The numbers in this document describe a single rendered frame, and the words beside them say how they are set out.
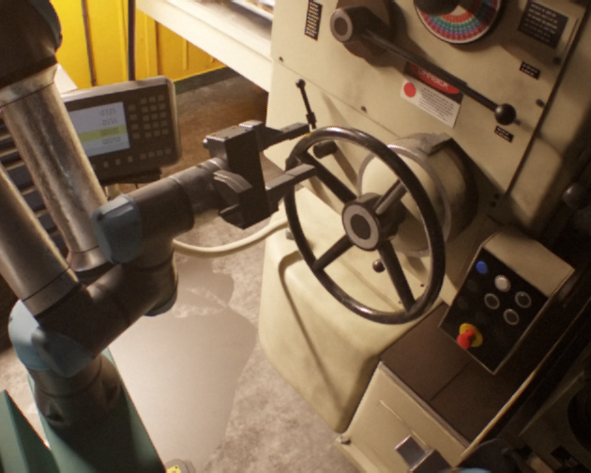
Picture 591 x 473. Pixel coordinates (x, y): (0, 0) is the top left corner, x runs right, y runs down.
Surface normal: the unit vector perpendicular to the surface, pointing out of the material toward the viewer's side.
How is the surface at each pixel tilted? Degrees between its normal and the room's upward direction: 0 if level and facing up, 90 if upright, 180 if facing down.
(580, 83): 90
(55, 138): 64
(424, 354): 0
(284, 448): 0
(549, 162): 90
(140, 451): 0
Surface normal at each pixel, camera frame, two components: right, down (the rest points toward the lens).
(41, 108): 0.65, 0.22
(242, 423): 0.11, -0.71
